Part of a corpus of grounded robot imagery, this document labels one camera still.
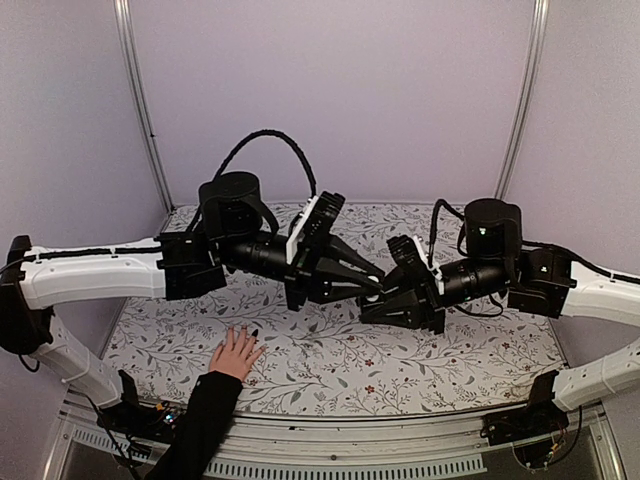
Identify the person's bare hand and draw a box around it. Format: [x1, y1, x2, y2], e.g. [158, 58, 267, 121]
[208, 325, 266, 382]

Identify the right black cable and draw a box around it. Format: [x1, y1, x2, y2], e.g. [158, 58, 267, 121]
[430, 198, 506, 319]

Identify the right aluminium frame post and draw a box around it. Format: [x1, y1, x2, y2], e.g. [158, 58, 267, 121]
[494, 0, 550, 200]

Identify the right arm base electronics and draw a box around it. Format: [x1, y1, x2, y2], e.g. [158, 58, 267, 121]
[480, 370, 584, 472]

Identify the aluminium frame post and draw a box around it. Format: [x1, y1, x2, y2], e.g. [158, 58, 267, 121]
[113, 0, 175, 214]
[494, 0, 550, 200]

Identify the left aluminium frame post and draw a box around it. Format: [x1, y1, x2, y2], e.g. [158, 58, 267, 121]
[113, 0, 175, 214]

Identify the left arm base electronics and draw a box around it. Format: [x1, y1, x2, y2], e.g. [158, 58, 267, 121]
[97, 370, 184, 464]

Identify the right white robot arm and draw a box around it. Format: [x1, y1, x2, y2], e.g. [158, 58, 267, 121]
[360, 198, 639, 334]

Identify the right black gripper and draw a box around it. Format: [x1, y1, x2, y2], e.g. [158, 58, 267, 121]
[355, 258, 511, 337]

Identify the left black braided cable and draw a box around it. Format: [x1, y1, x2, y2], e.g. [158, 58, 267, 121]
[212, 128, 320, 201]

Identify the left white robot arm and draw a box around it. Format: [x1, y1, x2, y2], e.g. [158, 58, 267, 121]
[1, 172, 384, 434]

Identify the metal table front rail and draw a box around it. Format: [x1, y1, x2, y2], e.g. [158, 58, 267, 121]
[42, 392, 633, 479]

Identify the black sleeved forearm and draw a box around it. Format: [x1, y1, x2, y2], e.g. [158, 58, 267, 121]
[145, 371, 242, 480]

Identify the floral patterned table mat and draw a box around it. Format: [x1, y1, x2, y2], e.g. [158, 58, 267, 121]
[102, 202, 569, 419]

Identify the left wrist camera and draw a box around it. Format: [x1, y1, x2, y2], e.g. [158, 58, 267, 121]
[285, 191, 345, 271]

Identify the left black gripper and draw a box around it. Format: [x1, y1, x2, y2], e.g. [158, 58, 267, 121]
[218, 230, 386, 311]

